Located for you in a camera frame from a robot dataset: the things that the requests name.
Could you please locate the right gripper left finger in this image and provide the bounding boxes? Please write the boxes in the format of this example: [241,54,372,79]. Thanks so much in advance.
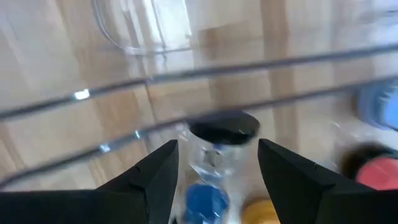
[0,139,180,224]

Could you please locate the blue sand hourglass marked 10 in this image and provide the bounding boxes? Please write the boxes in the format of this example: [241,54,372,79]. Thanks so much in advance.
[183,110,261,224]

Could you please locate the red sand hourglass black caps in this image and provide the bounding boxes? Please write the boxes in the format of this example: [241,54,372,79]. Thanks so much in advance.
[339,142,398,191]

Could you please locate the clear plastic bin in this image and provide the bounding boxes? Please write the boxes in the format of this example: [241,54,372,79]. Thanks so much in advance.
[0,74,398,224]
[0,0,398,122]

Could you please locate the lilac capped hourglass blue sand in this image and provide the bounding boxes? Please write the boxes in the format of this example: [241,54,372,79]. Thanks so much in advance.
[354,79,398,131]

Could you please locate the yellow sand hourglass black caps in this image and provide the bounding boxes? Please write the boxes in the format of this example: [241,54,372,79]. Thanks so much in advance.
[241,198,280,224]

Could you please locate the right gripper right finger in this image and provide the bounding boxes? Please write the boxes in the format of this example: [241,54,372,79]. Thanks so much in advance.
[257,138,398,224]

